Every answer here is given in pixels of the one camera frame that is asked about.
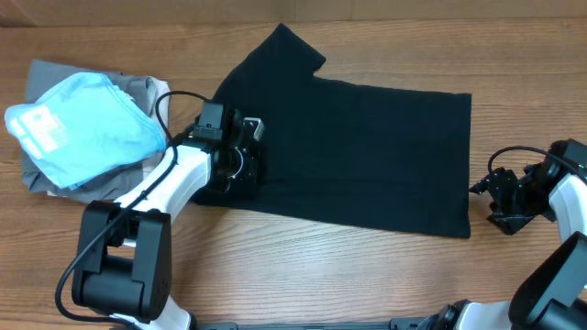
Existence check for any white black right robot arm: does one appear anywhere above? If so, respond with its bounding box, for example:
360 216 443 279
418 139 586 330

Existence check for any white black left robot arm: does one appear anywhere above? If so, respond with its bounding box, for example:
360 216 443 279
72 102 264 329

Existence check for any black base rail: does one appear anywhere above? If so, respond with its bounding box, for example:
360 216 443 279
195 317 426 330

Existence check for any light blue folded shirt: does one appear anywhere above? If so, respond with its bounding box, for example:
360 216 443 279
5 72 166 188

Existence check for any black t-shirt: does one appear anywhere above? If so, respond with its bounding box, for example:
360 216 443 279
194 25 471 238

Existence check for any white pink folded garment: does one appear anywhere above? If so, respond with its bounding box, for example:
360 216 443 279
141 77 171 179

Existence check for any grey folded garment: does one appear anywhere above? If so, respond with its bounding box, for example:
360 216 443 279
20 60 170 203

